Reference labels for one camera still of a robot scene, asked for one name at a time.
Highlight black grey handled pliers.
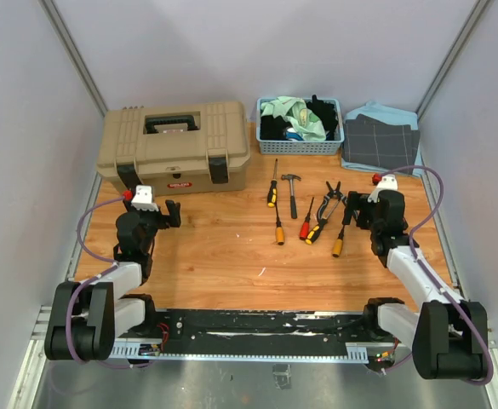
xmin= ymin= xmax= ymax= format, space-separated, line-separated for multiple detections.
xmin=316 ymin=181 xmax=346 ymax=222

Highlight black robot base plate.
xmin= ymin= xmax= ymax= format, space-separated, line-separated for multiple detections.
xmin=110 ymin=308 xmax=407 ymax=358

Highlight black yellow long screwdriver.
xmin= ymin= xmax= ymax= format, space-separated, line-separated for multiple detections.
xmin=266 ymin=158 xmax=278 ymax=208

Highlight red handled screwdriver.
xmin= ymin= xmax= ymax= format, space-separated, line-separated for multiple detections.
xmin=299 ymin=198 xmax=314 ymax=240

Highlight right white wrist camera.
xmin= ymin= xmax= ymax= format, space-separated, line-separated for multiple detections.
xmin=368 ymin=174 xmax=398 ymax=203

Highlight orange handled screwdriver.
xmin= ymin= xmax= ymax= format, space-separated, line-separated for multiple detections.
xmin=332 ymin=224 xmax=346 ymax=258
xmin=275 ymin=204 xmax=285 ymax=245

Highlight black handled claw hammer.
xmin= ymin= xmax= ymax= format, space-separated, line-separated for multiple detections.
xmin=281 ymin=174 xmax=301 ymax=219

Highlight orange handled screwdriver left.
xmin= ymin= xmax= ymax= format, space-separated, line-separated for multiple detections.
xmin=275 ymin=204 xmax=285 ymax=245

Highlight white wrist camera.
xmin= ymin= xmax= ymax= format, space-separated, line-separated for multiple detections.
xmin=368 ymin=174 xmax=398 ymax=203
xmin=131 ymin=185 xmax=159 ymax=211

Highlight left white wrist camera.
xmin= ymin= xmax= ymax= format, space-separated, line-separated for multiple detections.
xmin=131 ymin=185 xmax=159 ymax=211

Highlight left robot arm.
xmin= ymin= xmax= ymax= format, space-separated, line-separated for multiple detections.
xmin=44 ymin=199 xmax=181 ymax=363

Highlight blue plastic basket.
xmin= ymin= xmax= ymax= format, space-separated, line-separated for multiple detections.
xmin=256 ymin=97 xmax=345 ymax=155

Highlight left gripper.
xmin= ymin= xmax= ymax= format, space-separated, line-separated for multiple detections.
xmin=124 ymin=198 xmax=180 ymax=253

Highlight tan plastic tool box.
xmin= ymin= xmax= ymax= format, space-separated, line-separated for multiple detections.
xmin=96 ymin=101 xmax=251 ymax=196

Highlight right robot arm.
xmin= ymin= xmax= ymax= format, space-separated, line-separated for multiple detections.
xmin=343 ymin=189 xmax=494 ymax=385

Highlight orange handled screwdriver right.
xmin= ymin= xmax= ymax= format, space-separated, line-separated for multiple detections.
xmin=332 ymin=224 xmax=346 ymax=258

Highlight black cloth in basket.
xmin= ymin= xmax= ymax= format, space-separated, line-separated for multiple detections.
xmin=260 ymin=95 xmax=339 ymax=142

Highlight green patterned cloth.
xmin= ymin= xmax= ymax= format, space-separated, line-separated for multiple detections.
xmin=260 ymin=96 xmax=326 ymax=141

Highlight grey checked folded cloth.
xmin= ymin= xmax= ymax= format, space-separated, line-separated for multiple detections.
xmin=341 ymin=114 xmax=421 ymax=170

